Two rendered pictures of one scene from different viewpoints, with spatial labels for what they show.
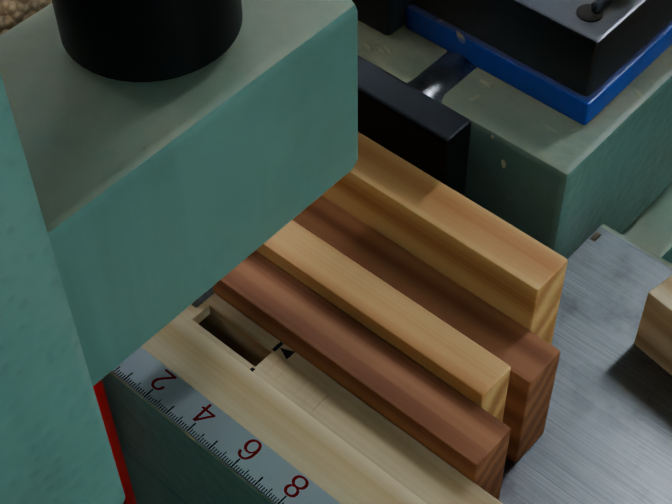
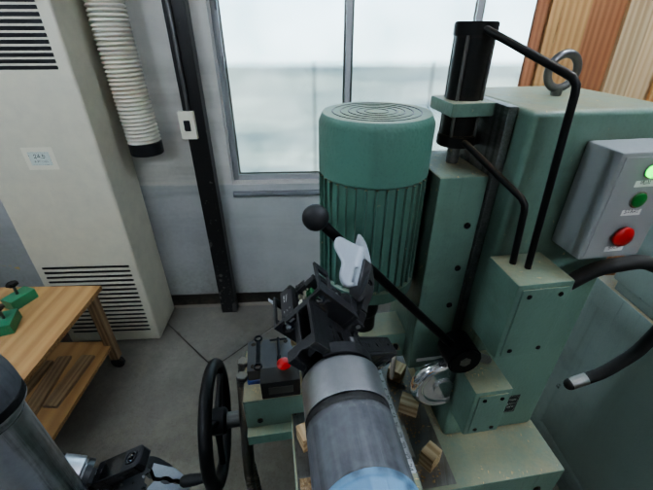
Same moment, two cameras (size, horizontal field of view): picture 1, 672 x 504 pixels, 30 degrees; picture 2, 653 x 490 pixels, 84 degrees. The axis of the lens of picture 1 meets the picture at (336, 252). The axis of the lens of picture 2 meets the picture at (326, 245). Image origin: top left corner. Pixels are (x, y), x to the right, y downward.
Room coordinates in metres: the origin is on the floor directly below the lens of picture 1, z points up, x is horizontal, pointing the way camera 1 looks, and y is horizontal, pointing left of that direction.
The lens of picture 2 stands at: (0.77, 0.35, 1.61)
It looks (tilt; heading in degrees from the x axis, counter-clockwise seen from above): 31 degrees down; 219
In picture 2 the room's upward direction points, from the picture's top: straight up
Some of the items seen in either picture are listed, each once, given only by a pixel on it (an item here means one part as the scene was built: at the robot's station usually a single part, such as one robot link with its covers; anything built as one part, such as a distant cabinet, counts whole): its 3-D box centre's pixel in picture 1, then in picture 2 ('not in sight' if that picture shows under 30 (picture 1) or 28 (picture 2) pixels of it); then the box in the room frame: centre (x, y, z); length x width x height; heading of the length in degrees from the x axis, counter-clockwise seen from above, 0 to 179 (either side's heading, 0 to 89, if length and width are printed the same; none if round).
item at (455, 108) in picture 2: not in sight; (467, 87); (0.17, 0.14, 1.54); 0.08 x 0.08 x 0.17; 47
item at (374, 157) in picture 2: not in sight; (370, 204); (0.27, 0.05, 1.35); 0.18 x 0.18 x 0.31
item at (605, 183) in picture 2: not in sight; (613, 200); (0.13, 0.37, 1.40); 0.10 x 0.06 x 0.16; 137
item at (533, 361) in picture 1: (277, 232); not in sight; (0.32, 0.02, 0.93); 0.25 x 0.02 x 0.05; 47
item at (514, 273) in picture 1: (363, 224); not in sight; (0.32, -0.01, 0.94); 0.17 x 0.02 x 0.07; 47
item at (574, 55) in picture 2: not in sight; (562, 73); (0.06, 0.25, 1.55); 0.06 x 0.02 x 0.06; 137
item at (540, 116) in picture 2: not in sight; (498, 278); (0.06, 0.25, 1.16); 0.22 x 0.22 x 0.72; 47
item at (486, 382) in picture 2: not in sight; (475, 392); (0.25, 0.29, 1.02); 0.09 x 0.07 x 0.12; 47
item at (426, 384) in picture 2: not in sight; (440, 382); (0.26, 0.23, 1.02); 0.12 x 0.03 x 0.12; 137
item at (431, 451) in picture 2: not in sight; (429, 456); (0.29, 0.25, 0.82); 0.04 x 0.03 x 0.04; 172
